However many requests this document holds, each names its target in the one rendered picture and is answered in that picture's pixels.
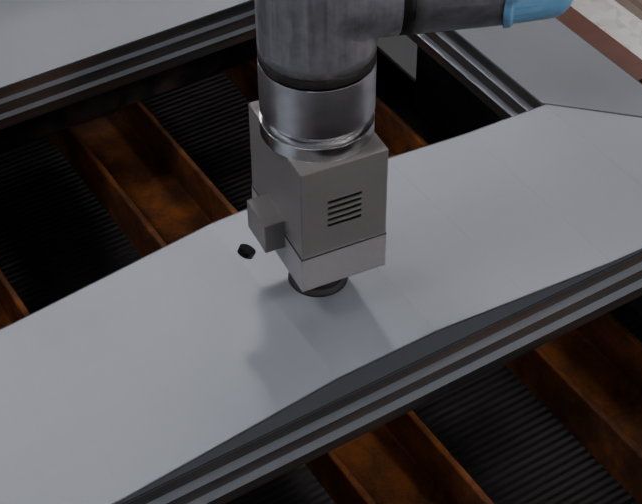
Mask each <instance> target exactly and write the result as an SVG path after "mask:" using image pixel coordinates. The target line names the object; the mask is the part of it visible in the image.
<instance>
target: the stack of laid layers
mask: <svg viewBox="0 0 642 504"><path fill-rule="evenodd" d="M407 36H408V37H409V38H410V39H411V40H412V41H413V42H415V43H416V44H417V45H418V46H419V47H420V48H422V49H423V50H424V51H425V52H426V53H427V54H428V55H430V56H431V57H432V58H433V59H434V60H435V61H437V62H438V63H439V64H440V65H441V66H442V67H443V68H445V69H446V70H447V71H448V72H449V73H450V74H452V75H453V76H454V77H455V78H456V79H457V80H458V81H460V82H461V83H462V84H463V85H464V86H465V87H467V88H468V89H469V90H470V91H471V92H472V93H473V94H475V95H476V96H477V97H478V98H479V99H480V100H482V101H483V102H484V103H485V104H486V105H487V106H488V107H490V108H491V109H492V110H493V111H494V112H495V113H497V114H498V115H499V116H500V117H501V118H502V119H503V120H504V119H506V118H509V117H512V116H515V115H517V114H520V113H523V112H525V111H528V110H531V109H534V108H536V107H539V106H542V105H545V104H540V103H539V102H538V101H537V100H536V99H534V98H533V97H532V96H531V95H530V94H528V93H527V92H526V91H525V90H524V89H522V88H521V87H520V86H519V85H518V84H516V83H515V82H514V81H513V80H512V79H510V78H509V77H508V76H507V75H506V74H504V73H503V72H502V71H501V70H500V69H498V68H497V67H496V66H495V65H494V64H492V63H491V62H490V61H489V60H488V59H486V58H485V57H484V56H483V55H482V54H480V53H479V52H478V51H477V50H476V49H474V48H473V47H472V46H471V45H470V44H468V43H467V42H466V41H465V40H464V39H462V38H461V37H460V36H459V35H458V34H456V33H455V32H454V31H453V30H451V31H441V32H432V33H422V34H412V35H407ZM253 38H256V22H255V1H254V0H253V1H250V2H247V3H245V4H242V5H239V6H236V7H233V8H230V9H227V10H225V11H222V12H219V13H216V14H213V15H210V16H207V17H205V18H202V19H199V20H196V21H193V22H190V23H187V24H185V25H182V26H179V27H176V28H173V29H170V30H167V31H165V32H162V33H159V34H156V35H153V36H150V37H147V38H145V39H142V40H139V41H136V42H133V43H130V44H127V45H125V46H122V47H119V48H116V49H113V50H110V51H107V52H105V53H102V54H99V55H96V56H93V57H90V58H87V59H85V60H82V61H79V62H76V63H73V64H70V65H68V66H65V67H62V68H59V69H56V70H53V71H50V72H48V73H45V74H42V75H39V76H36V77H33V78H30V79H28V80H25V81H22V82H19V83H16V84H13V85H10V86H8V87H5V88H2V89H0V130H1V129H4V128H7V127H10V126H12V125H15V124H18V123H21V122H23V121H26V120H29V119H32V118H34V117H37V116H40V115H43V114H46V113H48V112H51V111H54V110H57V109H59V108H62V107H65V106H68V105H70V104H73V103H76V102H79V101H81V100H84V99H87V98H90V97H93V96H95V95H98V94H101V93H104V92H106V91H109V90H112V89H115V88H117V87H120V86H123V85H126V84H128V83H131V82H134V81H137V80H139V79H142V78H145V77H148V76H151V75H153V74H156V73H159V72H162V71H164V70H167V69H170V68H173V67H175V66H178V65H181V64H184V63H186V62H189V61H192V60H195V59H198V58H200V57H203V56H206V55H209V54H211V53H214V52H217V51H220V50H222V49H225V48H228V47H231V46H233V45H236V44H239V43H242V42H244V41H247V40H250V39H253ZM640 296H642V250H641V251H639V252H636V253H634V254H632V255H630V256H627V257H625V258H623V259H620V260H618V261H616V262H613V263H611V264H609V265H606V266H603V267H601V268H598V269H596V270H593V271H591V272H588V273H586V274H583V275H580V276H578V277H575V278H573V279H570V280H568V281H565V282H563V283H560V284H558V285H555V286H552V287H550V288H547V289H545V290H542V291H540V292H537V293H535V294H532V295H529V296H527V297H524V298H522V299H519V300H517V301H514V302H512V303H509V304H507V305H504V306H502V307H499V308H496V309H494V310H491V311H489V312H486V313H484V314H481V315H479V316H476V317H474V318H471V319H469V320H466V321H463V322H461V323H458V324H456V325H453V326H451V327H448V328H446V329H443V330H441V331H438V332H436V333H434V334H432V335H430V336H427V337H425V338H423V339H421V340H419V341H417V342H415V343H413V344H411V345H409V346H407V347H405V348H403V349H400V350H398V351H396V352H394V353H392V354H390V355H388V356H386V357H384V358H382V359H380V360H378V361H376V362H373V363H371V364H369V365H367V366H365V367H363V368H361V369H359V370H357V371H355V372H353V373H351V374H349V375H346V376H344V377H342V378H340V379H338V380H336V381H335V382H333V383H331V384H329V385H328V386H326V387H324V388H322V389H320V390H319V391H317V392H315V393H313V394H311V395H310V396H308V397H306V398H304V399H303V400H301V401H299V402H297V403H295V404H294V405H292V406H290V407H288V408H287V409H285V410H283V411H281V412H279V413H278V414H276V415H274V416H272V417H271V418H269V419H267V420H265V421H263V422H262V423H260V424H258V425H256V426H255V427H253V428H251V429H249V430H247V431H246V432H244V433H242V434H240V435H238V436H237V437H235V438H233V439H231V440H230V441H228V442H226V443H224V444H222V445H221V446H219V447H217V448H215V449H214V450H212V451H210V452H208V453H206V454H205V455H203V456H201V457H199V458H197V459H196V460H194V461H192V462H190V463H189V464H187V465H185V466H183V467H181V468H180V469H178V470H176V471H174V472H173V473H171V474H169V475H167V476H165V477H164V478H162V479H160V480H158V481H156V482H155V483H153V484H151V485H149V486H148V487H146V488H144V489H142V490H140V491H139V492H137V493H135V494H133V495H132V496H130V497H128V498H126V499H124V500H122V501H120V502H118V503H117V504H226V503H228V502H230V501H232V500H234V499H236V498H238V497H240V496H242V495H244V494H246V493H248V492H250V491H252V490H254V489H256V488H258V487H260V486H262V485H264V484H266V483H268V482H270V481H272V480H274V479H276V478H278V477H280V476H282V475H284V474H286V473H288V472H290V471H292V470H294V469H296V468H298V467H300V466H302V465H304V464H306V463H308V462H310V461H312V460H314V459H316V458H318V457H320V456H322V455H324V454H326V453H328V452H330V451H332V450H334V449H336V448H338V447H340V446H342V445H344V444H346V443H348V442H350V441H352V440H354V439H356V438H358V437H360V436H362V435H364V434H366V433H368V432H370V431H372V430H374V429H376V428H378V427H380V426H382V425H384V424H386V423H388V422H390V421H392V420H394V419H396V418H398V417H400V416H402V415H404V414H406V413H408V412H410V411H412V410H414V409H416V408H418V407H420V406H422V405H424V404H426V403H428V402H430V401H432V400H434V399H436V398H438V397H440V396H442V395H444V394H446V393H448V392H450V391H452V390H454V389H456V388H458V387H460V386H462V385H464V384H466V383H468V382H470V381H472V380H474V379H476V378H478V377H480V376H482V375H484V374H486V373H488V372H490V371H492V370H494V369H496V368H498V367H500V366H502V365H504V364H506V363H508V362H510V361H512V360H514V359H516V358H518V357H520V356H522V355H524V354H526V353H528V352H530V351H532V350H534V349H536V348H538V347H540V346H542V345H544V344H546V343H548V342H550V341H552V340H554V339H556V338H558V337H560V336H562V335H564V334H566V333H568V332H570V331H572V330H574V329H576V328H578V327H580V326H582V325H584V324H586V323H588V322H590V321H592V320H594V319H596V318H598V317H600V316H602V315H604V314H606V313H608V312H610V311H612V310H614V309H616V308H618V307H620V306H622V305H624V304H626V303H628V302H630V301H632V300H634V299H636V298H638V297H640Z"/></svg>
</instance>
